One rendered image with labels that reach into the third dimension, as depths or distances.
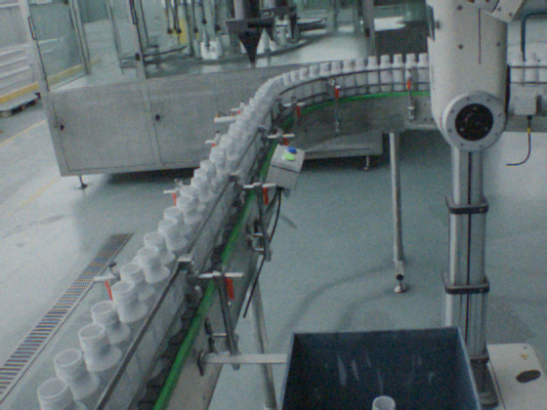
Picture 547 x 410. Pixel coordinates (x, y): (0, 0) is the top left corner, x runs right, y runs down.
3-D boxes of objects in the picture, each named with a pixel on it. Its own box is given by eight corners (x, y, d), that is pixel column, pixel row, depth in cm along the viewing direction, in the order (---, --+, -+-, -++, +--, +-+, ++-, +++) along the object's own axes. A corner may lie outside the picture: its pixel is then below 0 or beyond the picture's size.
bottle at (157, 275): (172, 343, 99) (153, 260, 93) (144, 338, 101) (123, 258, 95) (188, 324, 104) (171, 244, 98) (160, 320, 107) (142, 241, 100)
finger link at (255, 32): (261, 64, 124) (257, 20, 120) (230, 66, 125) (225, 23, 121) (266, 60, 130) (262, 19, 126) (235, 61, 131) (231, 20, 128)
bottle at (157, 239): (155, 324, 105) (137, 246, 99) (155, 308, 111) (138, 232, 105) (188, 318, 106) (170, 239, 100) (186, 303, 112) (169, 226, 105)
